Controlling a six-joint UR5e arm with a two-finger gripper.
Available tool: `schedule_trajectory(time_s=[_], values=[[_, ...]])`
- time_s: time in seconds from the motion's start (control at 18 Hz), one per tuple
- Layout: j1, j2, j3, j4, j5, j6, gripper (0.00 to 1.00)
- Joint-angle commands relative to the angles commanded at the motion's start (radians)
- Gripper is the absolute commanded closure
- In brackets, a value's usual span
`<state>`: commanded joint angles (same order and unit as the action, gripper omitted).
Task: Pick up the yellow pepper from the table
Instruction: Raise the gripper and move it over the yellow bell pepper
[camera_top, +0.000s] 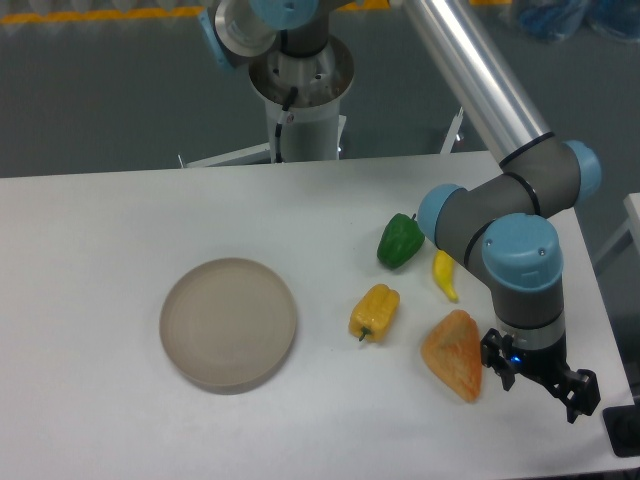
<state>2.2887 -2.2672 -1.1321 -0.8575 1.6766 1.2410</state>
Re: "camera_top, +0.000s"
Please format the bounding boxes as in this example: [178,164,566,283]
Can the black device at table edge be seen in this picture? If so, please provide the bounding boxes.
[602,405,639,458]

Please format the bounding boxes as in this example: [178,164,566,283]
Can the yellow chili pepper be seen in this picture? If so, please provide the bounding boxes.
[432,250,459,303]

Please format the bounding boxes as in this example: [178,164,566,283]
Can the beige round plate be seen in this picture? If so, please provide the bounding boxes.
[159,258,298,394]

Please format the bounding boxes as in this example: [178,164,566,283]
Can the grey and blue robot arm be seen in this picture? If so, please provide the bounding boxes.
[198,1,601,421]

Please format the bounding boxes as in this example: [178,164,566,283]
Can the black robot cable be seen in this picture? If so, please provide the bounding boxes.
[272,86,300,164]

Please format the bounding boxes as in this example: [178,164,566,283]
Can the orange triangular sandwich toy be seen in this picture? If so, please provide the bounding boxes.
[420,309,482,403]

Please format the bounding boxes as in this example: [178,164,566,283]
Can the blue plastic bags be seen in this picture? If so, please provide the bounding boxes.
[510,0,639,43]

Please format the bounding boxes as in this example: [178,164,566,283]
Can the yellow bell pepper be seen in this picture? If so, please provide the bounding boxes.
[348,284,400,343]

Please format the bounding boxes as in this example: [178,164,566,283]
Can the white frame at right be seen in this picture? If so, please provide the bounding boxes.
[592,192,639,275]

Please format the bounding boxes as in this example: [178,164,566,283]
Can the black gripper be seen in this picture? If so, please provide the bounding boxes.
[480,328,600,424]

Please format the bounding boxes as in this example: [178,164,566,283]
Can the green bell pepper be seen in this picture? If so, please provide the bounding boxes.
[376,213,425,270]

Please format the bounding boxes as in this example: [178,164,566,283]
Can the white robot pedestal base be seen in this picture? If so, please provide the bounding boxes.
[178,37,357,169]

